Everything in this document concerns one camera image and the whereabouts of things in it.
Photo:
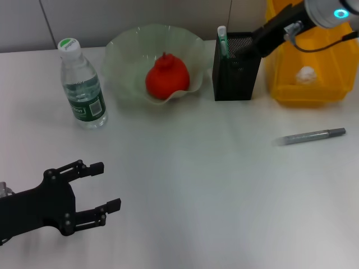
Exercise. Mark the orange fruit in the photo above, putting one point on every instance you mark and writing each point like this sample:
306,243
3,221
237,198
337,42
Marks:
168,78

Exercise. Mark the grey marker pen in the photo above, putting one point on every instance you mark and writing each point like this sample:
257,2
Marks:
308,137

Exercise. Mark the white paper ball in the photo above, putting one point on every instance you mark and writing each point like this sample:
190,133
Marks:
306,75

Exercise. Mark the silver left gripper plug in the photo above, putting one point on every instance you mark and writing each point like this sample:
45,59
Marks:
4,189

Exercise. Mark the green utility knife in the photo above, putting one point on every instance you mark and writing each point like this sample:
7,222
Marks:
223,42

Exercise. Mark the green glass fruit bowl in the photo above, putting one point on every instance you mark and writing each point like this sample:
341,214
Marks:
126,61

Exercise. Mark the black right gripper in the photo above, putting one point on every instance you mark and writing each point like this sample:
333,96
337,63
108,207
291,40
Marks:
280,28

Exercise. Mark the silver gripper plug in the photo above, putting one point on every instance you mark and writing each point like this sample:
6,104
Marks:
293,28
4,189

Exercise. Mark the clear water bottle green label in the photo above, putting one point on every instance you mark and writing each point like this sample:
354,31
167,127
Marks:
81,84

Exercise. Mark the black mesh pen holder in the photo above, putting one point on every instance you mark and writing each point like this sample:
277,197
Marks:
235,84

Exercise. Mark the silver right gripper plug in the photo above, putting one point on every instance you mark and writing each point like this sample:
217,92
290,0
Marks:
293,28

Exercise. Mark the yellow plastic bin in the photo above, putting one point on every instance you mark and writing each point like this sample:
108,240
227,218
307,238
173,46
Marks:
308,95

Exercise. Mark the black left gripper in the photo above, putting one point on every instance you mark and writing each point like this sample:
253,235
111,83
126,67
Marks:
36,207

